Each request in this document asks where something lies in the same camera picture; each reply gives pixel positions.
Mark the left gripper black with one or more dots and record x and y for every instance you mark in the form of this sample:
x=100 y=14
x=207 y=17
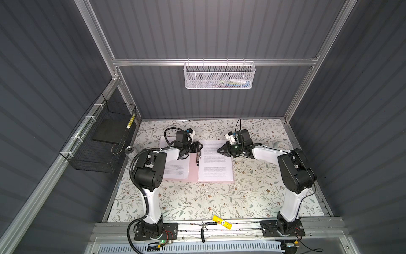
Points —
x=194 y=146

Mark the printed paper sheet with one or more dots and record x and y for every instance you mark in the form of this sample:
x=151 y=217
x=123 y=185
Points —
x=177 y=170
x=213 y=166

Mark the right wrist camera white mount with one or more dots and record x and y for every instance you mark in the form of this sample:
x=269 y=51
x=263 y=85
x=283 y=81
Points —
x=231 y=137

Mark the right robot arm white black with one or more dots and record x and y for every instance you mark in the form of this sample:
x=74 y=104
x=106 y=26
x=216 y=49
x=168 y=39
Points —
x=295 y=170

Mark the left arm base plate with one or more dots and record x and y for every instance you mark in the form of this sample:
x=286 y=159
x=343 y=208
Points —
x=161 y=231

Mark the yellow tube in basket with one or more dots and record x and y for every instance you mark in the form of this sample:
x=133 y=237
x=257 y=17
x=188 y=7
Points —
x=131 y=121

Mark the black wire basket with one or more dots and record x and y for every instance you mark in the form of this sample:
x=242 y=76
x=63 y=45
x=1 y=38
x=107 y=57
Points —
x=82 y=153

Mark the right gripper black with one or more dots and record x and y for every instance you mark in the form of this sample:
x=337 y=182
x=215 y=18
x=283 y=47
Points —
x=227 y=151

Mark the silver metal can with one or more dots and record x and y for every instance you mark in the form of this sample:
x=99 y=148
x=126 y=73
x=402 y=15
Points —
x=130 y=152

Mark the white wire mesh basket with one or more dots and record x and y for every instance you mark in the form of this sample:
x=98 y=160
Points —
x=219 y=75

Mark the aluminium front rail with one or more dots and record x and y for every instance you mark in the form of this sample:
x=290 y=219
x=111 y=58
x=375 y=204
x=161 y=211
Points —
x=245 y=229

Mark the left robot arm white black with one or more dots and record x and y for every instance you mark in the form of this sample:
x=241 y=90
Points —
x=147 y=171

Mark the black notebook in basket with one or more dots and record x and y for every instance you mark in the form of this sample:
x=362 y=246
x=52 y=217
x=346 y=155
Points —
x=111 y=132

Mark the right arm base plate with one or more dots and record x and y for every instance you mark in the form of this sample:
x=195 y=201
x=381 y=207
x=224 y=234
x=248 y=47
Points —
x=280 y=228

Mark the pink file folder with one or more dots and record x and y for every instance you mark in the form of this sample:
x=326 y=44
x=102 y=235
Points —
x=193 y=169

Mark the silver folder clip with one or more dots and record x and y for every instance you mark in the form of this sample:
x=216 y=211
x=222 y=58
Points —
x=198 y=157

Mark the yellow marker pen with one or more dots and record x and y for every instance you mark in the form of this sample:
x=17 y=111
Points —
x=222 y=222

